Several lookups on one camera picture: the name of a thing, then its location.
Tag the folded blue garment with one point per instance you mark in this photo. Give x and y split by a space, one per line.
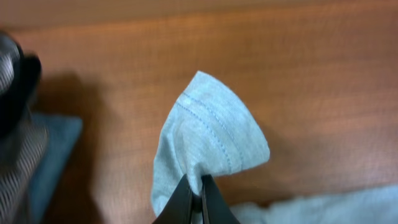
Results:
64 132

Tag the folded grey jeans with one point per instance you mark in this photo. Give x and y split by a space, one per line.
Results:
21 152

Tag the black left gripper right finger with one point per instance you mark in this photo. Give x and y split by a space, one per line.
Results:
214 208

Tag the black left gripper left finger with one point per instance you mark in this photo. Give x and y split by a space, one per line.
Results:
178 209

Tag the light blue t-shirt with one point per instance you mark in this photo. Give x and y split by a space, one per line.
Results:
210 131

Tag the folded dark green trousers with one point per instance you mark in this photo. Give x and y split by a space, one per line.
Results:
20 75

